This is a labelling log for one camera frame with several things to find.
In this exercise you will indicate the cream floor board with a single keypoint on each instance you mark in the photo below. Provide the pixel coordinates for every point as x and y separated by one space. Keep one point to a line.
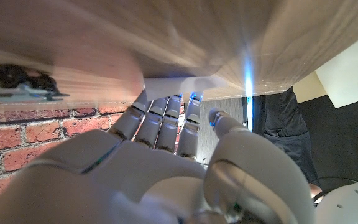
306 90

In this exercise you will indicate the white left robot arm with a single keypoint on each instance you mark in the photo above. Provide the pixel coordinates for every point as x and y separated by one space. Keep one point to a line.
350 208

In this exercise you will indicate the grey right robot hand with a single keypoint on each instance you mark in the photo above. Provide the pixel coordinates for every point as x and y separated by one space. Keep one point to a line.
129 174

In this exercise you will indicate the person in dark clothes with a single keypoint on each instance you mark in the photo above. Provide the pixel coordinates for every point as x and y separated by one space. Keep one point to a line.
284 124

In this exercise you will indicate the red brick printed backdrop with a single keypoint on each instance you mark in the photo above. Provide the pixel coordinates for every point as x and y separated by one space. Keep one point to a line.
26 137

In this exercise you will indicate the white receipt paper strip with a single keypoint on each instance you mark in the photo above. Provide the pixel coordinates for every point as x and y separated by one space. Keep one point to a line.
182 85

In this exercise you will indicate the white floor board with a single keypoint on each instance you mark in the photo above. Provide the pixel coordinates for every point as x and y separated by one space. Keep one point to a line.
350 74

